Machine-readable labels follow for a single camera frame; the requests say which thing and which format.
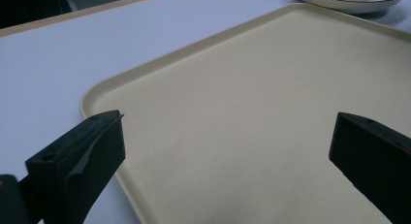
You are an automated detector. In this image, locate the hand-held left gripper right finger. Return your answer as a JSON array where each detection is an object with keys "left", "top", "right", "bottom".
[{"left": 328, "top": 112, "right": 411, "bottom": 224}]

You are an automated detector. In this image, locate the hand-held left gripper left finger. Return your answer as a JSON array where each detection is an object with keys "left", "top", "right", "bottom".
[{"left": 24, "top": 109, "right": 127, "bottom": 224}]

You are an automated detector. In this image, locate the beige plastic tray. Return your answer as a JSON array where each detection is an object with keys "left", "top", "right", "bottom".
[{"left": 79, "top": 3, "right": 411, "bottom": 224}]

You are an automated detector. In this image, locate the white bowl with dark rim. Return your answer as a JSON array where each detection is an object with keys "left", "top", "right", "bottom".
[{"left": 296, "top": 0, "right": 411, "bottom": 15}]

